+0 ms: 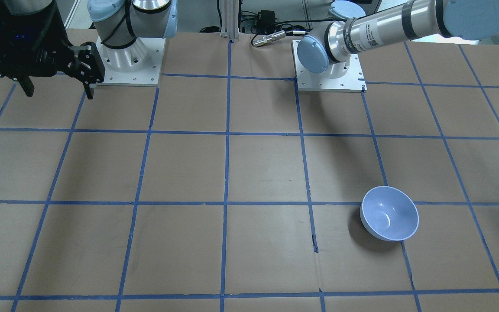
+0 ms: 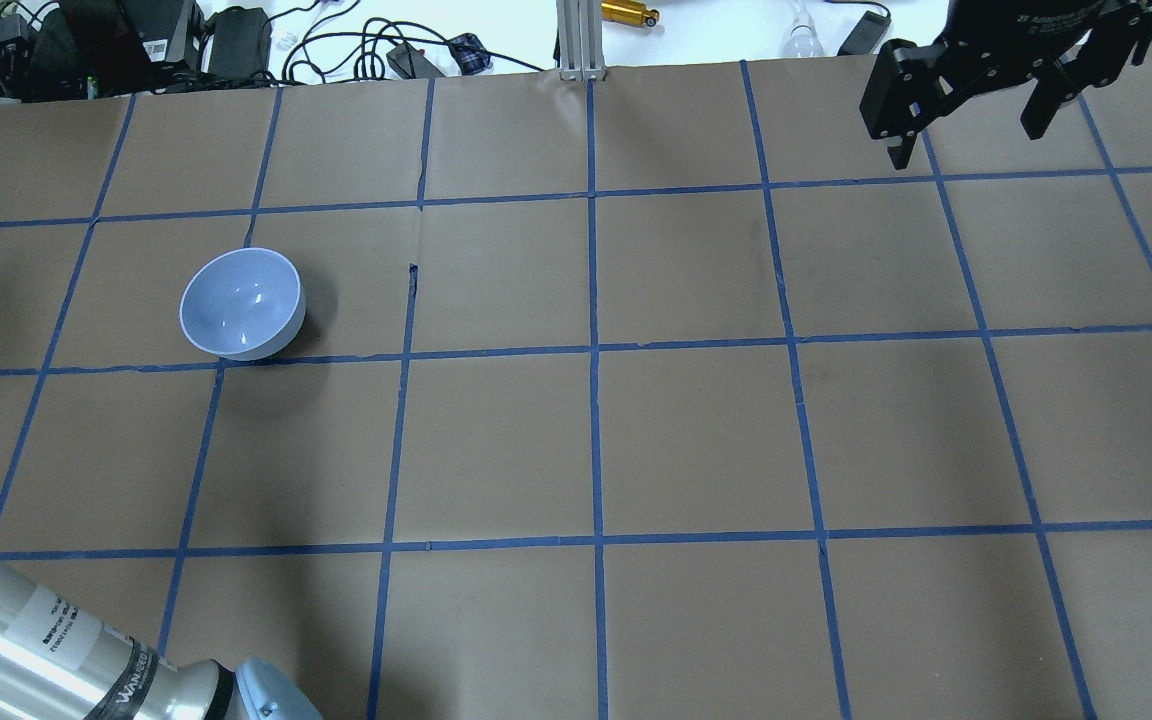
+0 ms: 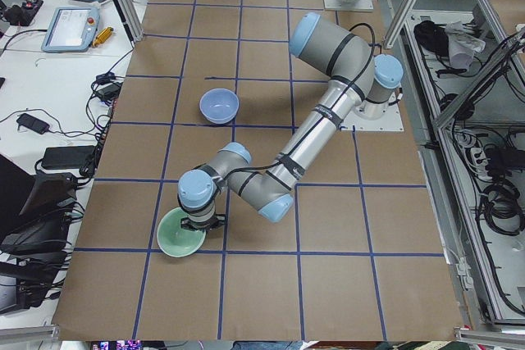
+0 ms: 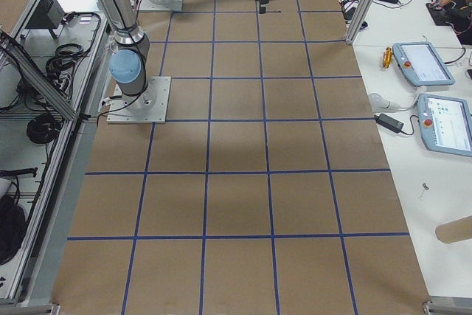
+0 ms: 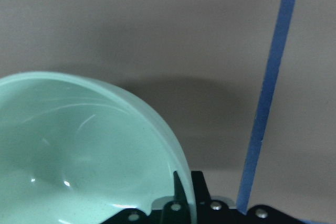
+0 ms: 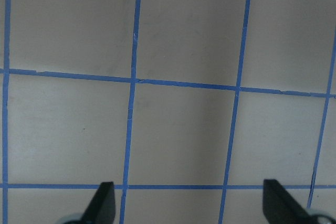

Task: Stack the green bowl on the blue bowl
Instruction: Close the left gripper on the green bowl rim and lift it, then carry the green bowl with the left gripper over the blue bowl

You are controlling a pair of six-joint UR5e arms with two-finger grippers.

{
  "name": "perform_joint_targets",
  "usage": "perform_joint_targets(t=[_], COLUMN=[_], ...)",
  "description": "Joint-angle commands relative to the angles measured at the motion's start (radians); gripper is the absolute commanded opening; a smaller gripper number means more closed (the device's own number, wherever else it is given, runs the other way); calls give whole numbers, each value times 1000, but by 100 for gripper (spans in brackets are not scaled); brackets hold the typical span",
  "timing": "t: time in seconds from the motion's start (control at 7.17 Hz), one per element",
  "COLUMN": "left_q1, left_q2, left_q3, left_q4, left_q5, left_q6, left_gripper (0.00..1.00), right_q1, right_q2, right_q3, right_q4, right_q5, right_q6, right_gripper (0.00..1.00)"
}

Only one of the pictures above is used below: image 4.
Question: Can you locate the gold cylindrical tool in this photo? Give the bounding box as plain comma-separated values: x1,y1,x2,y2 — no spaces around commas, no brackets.
382,46,392,69

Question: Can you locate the white light bulb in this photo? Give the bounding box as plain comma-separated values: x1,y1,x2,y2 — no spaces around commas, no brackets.
368,93,401,112

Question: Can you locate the upper teach pendant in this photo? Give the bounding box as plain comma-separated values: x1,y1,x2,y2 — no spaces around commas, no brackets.
392,42,455,87

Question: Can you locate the teach pendant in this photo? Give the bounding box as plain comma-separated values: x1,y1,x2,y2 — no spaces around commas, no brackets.
392,42,455,87
417,94,471,157

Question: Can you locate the black power adapter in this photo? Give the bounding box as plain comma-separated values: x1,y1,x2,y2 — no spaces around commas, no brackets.
374,113,403,134

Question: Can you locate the black electronics box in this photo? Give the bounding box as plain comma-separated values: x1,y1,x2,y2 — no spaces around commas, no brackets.
26,0,66,39

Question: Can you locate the lower teach pendant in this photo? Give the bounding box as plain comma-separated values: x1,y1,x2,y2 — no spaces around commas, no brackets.
417,94,471,157

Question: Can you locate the brown cardboard tube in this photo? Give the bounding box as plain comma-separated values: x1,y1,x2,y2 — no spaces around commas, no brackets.
435,216,472,244

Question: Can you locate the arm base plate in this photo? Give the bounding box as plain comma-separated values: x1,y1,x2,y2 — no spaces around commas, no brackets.
136,0,183,12
106,76,171,124

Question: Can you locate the black coiled cable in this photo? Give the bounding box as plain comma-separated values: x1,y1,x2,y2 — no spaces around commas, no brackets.
26,111,62,145

